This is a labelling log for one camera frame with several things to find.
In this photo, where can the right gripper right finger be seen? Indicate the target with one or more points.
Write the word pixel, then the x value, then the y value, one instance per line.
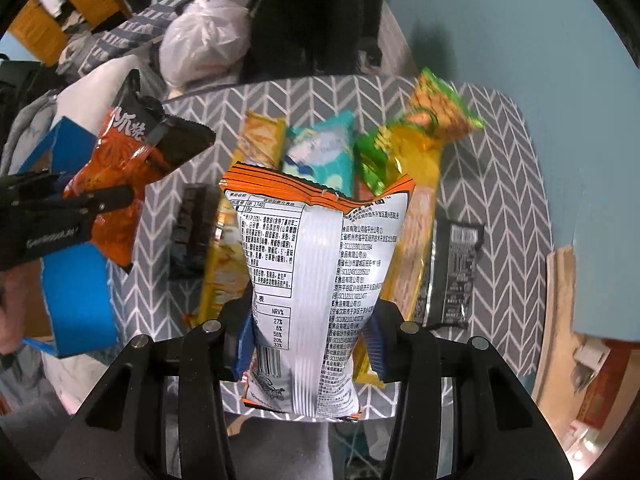
pixel 499 433

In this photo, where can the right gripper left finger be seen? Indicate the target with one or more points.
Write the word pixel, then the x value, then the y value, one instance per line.
pixel 119 430

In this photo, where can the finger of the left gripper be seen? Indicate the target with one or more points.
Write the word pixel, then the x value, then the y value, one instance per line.
pixel 30 182
pixel 44 203

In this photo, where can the orange black chip bag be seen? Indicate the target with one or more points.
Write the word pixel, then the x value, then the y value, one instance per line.
pixel 139 143

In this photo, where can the gold yellow wafer pack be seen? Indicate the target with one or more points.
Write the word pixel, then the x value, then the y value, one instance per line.
pixel 403 279

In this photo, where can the long gold cracker pack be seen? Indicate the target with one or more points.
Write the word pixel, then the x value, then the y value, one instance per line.
pixel 260 143

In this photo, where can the white orange snack bag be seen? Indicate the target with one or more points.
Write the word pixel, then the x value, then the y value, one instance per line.
pixel 317 261

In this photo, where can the person's left hand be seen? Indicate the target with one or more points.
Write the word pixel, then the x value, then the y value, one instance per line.
pixel 13 307

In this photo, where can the blue cardboard box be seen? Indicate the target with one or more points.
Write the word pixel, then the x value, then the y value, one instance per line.
pixel 75 315

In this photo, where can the grey duvet bed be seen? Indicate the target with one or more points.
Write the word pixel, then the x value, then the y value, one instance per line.
pixel 85 102

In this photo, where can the black snack bar left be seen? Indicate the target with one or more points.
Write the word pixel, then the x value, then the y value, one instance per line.
pixel 190 235

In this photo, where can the black snack bar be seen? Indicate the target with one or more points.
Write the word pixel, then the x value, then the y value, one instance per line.
pixel 455 249
pixel 190 235

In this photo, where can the black snack bar right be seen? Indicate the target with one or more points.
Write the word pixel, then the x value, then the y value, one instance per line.
pixel 455 249

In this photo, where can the striped blue mattress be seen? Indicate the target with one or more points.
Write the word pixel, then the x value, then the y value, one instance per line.
pixel 88 50

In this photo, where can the white plastic bag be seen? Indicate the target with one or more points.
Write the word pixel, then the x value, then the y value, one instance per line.
pixel 207 39

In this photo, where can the wooden louvered wardrobe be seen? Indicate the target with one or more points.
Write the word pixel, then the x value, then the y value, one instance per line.
pixel 40 33

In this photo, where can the teal anime snack pack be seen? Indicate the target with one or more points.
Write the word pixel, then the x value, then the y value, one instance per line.
pixel 323 153

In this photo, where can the black office chair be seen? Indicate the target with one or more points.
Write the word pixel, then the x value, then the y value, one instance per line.
pixel 301 38

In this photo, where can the green pea snack bag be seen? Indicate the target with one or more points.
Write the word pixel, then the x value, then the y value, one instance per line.
pixel 430 110

